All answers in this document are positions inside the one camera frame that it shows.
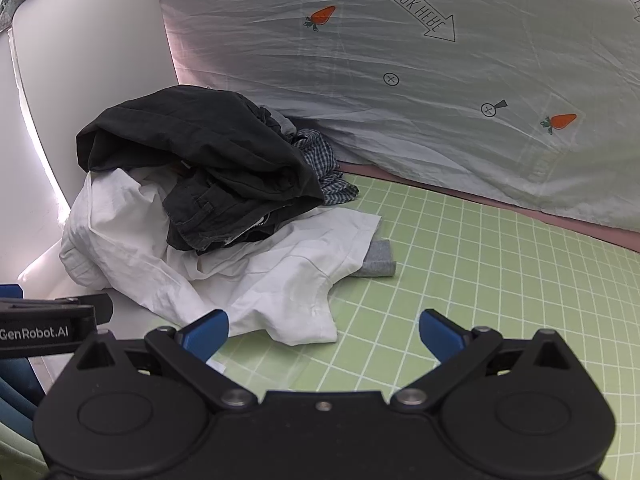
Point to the black pants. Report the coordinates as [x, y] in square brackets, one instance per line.
[200, 150]

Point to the teal cloth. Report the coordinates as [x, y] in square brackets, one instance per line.
[17, 385]

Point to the checked shirt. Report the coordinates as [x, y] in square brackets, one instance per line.
[327, 170]

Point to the person's green clothing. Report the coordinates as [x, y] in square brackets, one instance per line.
[15, 455]

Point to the light grey garment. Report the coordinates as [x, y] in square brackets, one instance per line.
[282, 122]

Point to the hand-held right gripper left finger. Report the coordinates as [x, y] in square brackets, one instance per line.
[207, 332]

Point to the green grid mat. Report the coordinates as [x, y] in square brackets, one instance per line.
[475, 270]

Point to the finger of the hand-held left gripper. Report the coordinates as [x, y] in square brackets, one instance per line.
[102, 307]

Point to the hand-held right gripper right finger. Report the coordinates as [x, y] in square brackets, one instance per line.
[440, 337]

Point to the white shirt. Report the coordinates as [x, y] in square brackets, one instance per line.
[130, 240]

